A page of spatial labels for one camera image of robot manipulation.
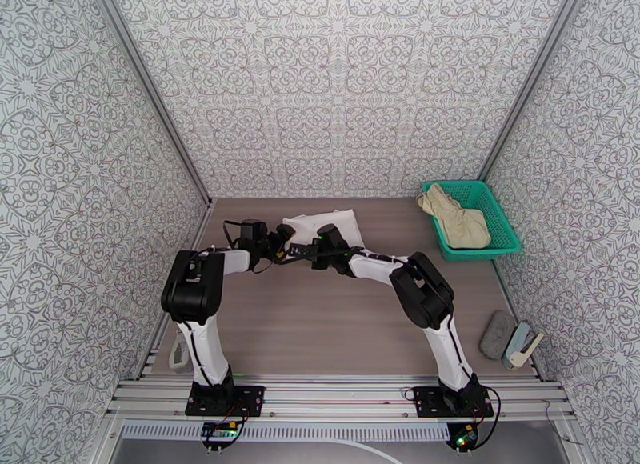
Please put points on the white perforated vent strip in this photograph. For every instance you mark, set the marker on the white perforated vent strip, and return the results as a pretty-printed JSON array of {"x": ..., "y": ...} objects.
[{"x": 325, "y": 431}]

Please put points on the grey stapler tool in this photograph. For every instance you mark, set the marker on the grey stapler tool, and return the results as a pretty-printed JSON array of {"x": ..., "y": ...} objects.
[{"x": 520, "y": 347}]

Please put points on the white t-shirt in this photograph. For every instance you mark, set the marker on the white t-shirt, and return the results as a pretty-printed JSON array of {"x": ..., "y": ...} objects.
[{"x": 307, "y": 221}]

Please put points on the grey white handheld device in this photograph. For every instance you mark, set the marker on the grey white handheld device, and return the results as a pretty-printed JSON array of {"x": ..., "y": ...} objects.
[{"x": 177, "y": 355}]

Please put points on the aluminium rail frame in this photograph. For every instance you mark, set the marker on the aluminium rail frame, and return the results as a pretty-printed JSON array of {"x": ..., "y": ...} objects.
[{"x": 340, "y": 392}]

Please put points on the grey oval stone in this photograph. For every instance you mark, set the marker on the grey oval stone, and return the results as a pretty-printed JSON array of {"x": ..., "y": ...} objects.
[{"x": 497, "y": 335}]

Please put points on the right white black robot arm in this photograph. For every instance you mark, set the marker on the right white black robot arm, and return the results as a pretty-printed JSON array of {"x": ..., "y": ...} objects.
[{"x": 425, "y": 292}]

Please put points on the aluminium corner post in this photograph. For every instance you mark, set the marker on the aluminium corner post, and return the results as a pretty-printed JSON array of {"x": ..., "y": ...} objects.
[
  {"x": 150, "y": 92},
  {"x": 530, "y": 77}
]

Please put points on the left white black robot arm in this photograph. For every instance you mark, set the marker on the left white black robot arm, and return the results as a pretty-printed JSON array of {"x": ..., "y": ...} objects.
[{"x": 195, "y": 287}]

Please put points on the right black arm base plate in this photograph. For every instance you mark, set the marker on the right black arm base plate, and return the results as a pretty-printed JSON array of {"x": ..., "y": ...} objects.
[{"x": 425, "y": 402}]

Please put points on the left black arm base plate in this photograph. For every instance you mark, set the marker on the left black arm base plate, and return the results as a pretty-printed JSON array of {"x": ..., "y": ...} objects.
[{"x": 250, "y": 400}]

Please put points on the green plastic mesh basket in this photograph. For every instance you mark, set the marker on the green plastic mesh basket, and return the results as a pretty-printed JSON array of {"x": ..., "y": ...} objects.
[{"x": 502, "y": 227}]

